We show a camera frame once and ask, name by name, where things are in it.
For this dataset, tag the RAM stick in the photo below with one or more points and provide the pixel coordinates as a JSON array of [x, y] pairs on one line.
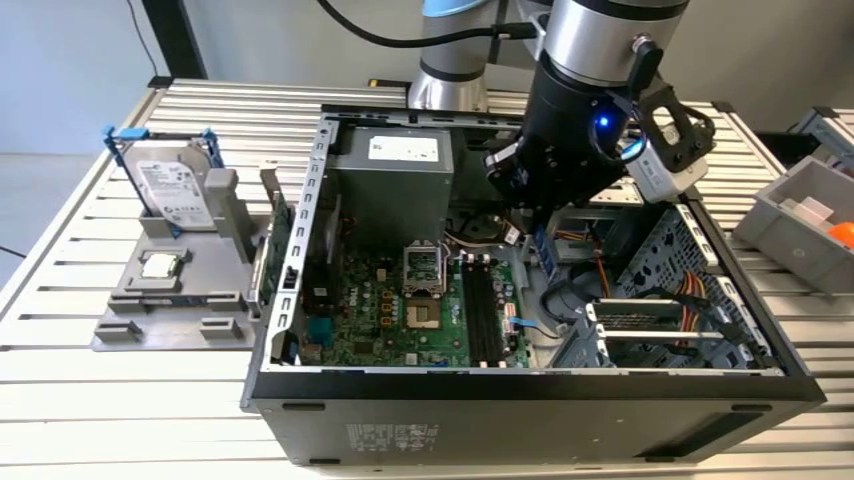
[[173, 301], [547, 255]]

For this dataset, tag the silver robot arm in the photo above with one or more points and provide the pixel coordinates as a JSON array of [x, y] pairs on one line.
[[587, 45]]

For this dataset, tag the black RAM slot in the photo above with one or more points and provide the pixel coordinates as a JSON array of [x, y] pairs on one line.
[[479, 310], [488, 310], [496, 310], [471, 310]]

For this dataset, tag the dark round metal part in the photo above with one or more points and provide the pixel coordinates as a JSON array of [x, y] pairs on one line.
[[481, 227]]

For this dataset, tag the yellow black connector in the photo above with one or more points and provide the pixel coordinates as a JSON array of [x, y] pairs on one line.
[[376, 83]]

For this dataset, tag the grey power supply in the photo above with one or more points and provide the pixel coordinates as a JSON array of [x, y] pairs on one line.
[[393, 210]]

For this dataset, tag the grey crate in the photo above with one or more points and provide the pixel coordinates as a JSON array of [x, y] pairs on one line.
[[827, 125]]

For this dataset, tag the white block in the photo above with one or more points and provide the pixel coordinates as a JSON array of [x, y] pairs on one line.
[[810, 207]]

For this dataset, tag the perforated metal disk bay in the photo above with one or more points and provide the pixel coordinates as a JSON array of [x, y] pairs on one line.
[[640, 320]]

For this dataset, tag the grey plastic bin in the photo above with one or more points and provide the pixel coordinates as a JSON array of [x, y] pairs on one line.
[[794, 250]]

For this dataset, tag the CPU socket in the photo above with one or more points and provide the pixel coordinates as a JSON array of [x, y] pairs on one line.
[[424, 314]]

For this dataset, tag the black case fan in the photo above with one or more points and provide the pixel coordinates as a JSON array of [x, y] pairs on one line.
[[324, 250]]

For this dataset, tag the green graphics card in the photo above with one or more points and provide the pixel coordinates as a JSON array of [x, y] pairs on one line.
[[283, 215]]

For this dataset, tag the orange object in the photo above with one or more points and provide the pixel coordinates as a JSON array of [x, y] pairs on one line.
[[842, 235]]

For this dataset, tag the green motherboard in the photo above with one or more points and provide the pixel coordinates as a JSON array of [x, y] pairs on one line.
[[373, 340]]

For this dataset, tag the hard disk with blue carrier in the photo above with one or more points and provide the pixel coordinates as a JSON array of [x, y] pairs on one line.
[[169, 190]]

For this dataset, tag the black grey PC case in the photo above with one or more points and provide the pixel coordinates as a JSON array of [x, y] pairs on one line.
[[467, 425]]

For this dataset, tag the silver CPU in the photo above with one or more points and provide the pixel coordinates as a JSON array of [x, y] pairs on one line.
[[160, 265]]

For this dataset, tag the grey parts rack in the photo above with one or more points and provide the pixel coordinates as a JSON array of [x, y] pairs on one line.
[[173, 325]]

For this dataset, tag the black camera bracket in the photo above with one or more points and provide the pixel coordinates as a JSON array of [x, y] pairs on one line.
[[696, 135]]

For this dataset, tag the black vertical post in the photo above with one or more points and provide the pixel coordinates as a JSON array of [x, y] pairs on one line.
[[176, 40]]

